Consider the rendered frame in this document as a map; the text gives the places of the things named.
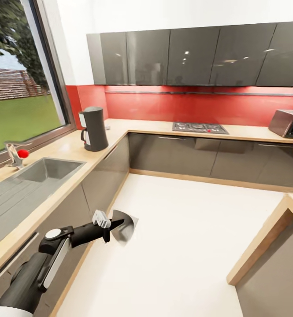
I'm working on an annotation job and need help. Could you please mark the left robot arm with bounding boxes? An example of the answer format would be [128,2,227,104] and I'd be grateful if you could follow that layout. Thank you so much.
[0,210,124,317]

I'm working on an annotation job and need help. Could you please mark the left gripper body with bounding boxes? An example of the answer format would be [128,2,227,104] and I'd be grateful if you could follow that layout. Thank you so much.
[82,222,110,243]

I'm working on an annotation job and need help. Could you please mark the paper coffee filter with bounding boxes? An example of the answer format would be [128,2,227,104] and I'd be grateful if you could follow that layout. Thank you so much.
[111,209,139,248]

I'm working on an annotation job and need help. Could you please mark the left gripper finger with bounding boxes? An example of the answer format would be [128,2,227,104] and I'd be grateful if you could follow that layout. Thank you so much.
[109,219,124,231]

